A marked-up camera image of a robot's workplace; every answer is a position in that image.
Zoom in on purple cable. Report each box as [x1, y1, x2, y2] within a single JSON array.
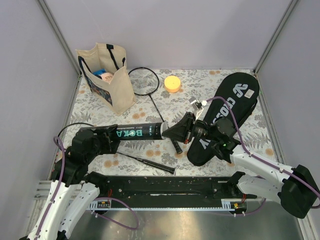
[[202, 96, 320, 218], [32, 136, 140, 240]]

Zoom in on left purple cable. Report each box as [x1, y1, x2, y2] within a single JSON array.
[[32, 136, 140, 240]]

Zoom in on black racket cover bag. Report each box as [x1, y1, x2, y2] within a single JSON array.
[[187, 72, 260, 167]]

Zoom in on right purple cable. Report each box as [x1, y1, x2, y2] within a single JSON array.
[[202, 96, 320, 218]]

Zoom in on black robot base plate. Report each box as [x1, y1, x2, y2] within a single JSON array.
[[83, 172, 245, 210]]

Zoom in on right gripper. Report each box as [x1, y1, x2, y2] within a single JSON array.
[[161, 112, 220, 145]]

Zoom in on black shuttlecock tube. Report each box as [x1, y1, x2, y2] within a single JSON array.
[[110, 122, 169, 141]]

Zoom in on blue pink item in bag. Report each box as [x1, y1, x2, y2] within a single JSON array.
[[93, 68, 114, 83]]

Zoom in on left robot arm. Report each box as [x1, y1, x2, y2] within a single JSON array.
[[24, 124, 120, 240]]

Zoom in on beige canvas tote bag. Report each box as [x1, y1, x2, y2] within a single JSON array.
[[76, 43, 136, 116]]

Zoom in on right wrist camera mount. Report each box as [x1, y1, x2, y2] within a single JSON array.
[[189, 97, 204, 120]]

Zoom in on yellow grip tape roll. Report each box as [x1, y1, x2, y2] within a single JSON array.
[[164, 75, 181, 93]]

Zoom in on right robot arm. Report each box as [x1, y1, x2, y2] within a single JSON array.
[[161, 112, 320, 219]]

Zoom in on black badminton racket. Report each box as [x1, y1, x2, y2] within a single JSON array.
[[56, 122, 176, 175], [128, 66, 184, 154]]

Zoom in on floral table mat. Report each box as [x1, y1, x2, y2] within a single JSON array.
[[53, 68, 281, 177]]

